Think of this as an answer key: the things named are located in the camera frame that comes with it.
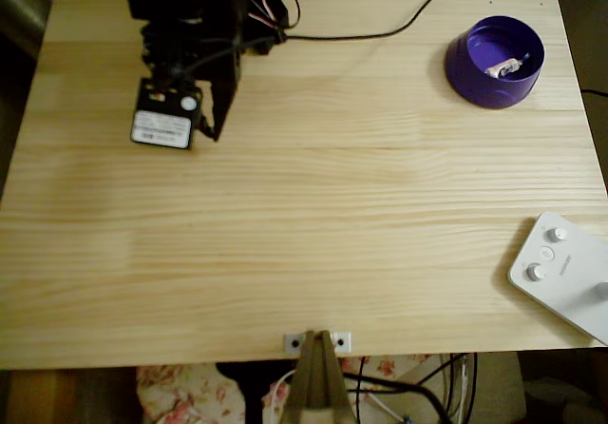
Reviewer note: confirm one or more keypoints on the floral cloth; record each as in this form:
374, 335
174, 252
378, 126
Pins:
180, 391

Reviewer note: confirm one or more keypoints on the purple bowl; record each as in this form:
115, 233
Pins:
475, 86

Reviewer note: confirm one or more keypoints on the black camera box white label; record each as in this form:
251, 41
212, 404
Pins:
161, 127

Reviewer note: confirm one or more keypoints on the beige camera stand post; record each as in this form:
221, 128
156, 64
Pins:
316, 386

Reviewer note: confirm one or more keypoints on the small red white object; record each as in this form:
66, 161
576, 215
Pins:
503, 68

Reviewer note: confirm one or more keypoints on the white lamp base with knobs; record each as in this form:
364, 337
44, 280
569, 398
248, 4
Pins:
565, 276

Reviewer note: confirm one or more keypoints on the white metal bracket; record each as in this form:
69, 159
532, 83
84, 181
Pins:
292, 342

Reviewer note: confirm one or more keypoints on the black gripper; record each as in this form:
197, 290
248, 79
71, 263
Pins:
224, 96

